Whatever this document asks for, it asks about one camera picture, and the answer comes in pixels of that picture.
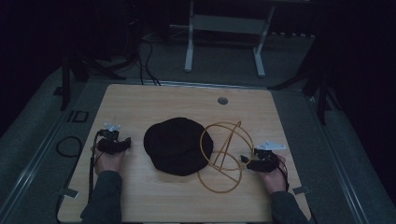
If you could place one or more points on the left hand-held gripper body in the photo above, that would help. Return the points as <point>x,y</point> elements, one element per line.
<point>107,142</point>

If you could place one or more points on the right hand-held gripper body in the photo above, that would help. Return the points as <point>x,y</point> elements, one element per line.
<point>268,157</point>

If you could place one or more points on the black hat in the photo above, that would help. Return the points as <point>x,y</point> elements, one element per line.
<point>177,146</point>

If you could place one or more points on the person's left hand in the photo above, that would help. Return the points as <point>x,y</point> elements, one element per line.
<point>107,162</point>

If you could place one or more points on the person's right hand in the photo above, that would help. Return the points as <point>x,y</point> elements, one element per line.
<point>275,179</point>

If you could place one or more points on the grey tape strip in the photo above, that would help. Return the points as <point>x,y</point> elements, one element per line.
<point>301,189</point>
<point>68,192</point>

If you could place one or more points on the black tripod stand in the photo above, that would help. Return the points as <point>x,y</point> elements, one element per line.
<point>320,96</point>
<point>70,77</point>

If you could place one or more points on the white metal frame stand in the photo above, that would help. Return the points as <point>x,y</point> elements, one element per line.
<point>227,24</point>

